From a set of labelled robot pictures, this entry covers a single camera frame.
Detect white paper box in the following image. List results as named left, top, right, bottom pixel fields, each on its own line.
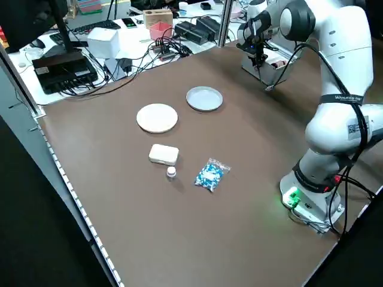
left=103, top=56, right=134, bottom=81

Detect aluminium table frame rail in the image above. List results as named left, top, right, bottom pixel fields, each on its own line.
left=0, top=44, right=125, bottom=287

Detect pink plastic bin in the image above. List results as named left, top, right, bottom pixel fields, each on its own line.
left=148, top=22, right=175, bottom=42

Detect black arm base cable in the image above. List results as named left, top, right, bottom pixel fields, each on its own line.
left=329, top=167, right=376, bottom=240

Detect black ribbed power brick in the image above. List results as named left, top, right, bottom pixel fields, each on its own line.
left=175, top=20, right=210, bottom=44
left=196, top=16, right=221, bottom=38

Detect black dock box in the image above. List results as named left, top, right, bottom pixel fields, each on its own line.
left=32, top=50, right=99, bottom=96

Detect black keyboard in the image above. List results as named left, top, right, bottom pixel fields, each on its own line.
left=49, top=19, right=122, bottom=45

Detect brown cardboard box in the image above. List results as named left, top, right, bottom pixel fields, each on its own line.
left=142, top=8, right=174, bottom=30

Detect silver aluminium medical kit case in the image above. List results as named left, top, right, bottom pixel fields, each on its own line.
left=241, top=35, right=302, bottom=88

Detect black usb hub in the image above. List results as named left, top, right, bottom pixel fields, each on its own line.
left=149, top=41, right=192, bottom=62

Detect white plastic box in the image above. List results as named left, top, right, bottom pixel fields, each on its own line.
left=148, top=143, right=180, bottom=165

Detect blue white pill bag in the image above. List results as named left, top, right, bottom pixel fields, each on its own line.
left=194, top=157, right=232, bottom=193

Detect black monitor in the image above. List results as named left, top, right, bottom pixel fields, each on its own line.
left=0, top=0, right=74, bottom=54

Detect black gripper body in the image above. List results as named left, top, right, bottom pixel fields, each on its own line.
left=236, top=38, right=269, bottom=59

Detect aluminium camera post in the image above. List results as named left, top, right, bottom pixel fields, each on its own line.
left=217, top=0, right=235, bottom=48

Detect small black plug adapter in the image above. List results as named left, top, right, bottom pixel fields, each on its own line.
left=118, top=57, right=133, bottom=75

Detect round white plate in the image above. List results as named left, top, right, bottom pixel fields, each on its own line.
left=136, top=103, right=179, bottom=135

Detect round gray plate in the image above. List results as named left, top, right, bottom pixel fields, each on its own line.
left=186, top=86, right=224, bottom=113

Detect white cube box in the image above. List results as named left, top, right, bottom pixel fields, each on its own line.
left=86, top=27, right=120, bottom=60

